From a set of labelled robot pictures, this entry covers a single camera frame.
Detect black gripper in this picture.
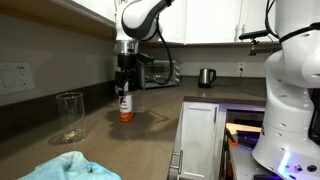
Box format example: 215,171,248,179
114,54,138,95

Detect orange and white drink can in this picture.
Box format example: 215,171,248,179
118,92,135,123

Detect silver toaster oven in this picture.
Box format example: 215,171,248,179
134,59,181,91

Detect clear drinking glass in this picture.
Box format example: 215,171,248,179
55,91,87,145

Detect steel electric kettle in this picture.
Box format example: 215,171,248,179
197,67,218,89

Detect light blue cloth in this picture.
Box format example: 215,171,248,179
18,150,123,180

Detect white upper kitchen cabinets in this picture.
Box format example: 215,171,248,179
49,0,288,46

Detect wooden board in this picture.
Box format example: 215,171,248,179
225,122,263,135

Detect white perforated robot table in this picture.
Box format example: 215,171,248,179
229,143,320,180

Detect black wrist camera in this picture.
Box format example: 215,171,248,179
135,52,156,63

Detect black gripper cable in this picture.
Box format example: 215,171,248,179
143,15,175,86

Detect metal drawer handle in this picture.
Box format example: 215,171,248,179
169,149,185,175

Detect white wall outlet plate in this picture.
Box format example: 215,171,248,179
0,62,35,96

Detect small white wall outlet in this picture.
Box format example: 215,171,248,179
236,61,247,75

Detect black stereo camera on stand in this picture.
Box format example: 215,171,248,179
238,28,273,57

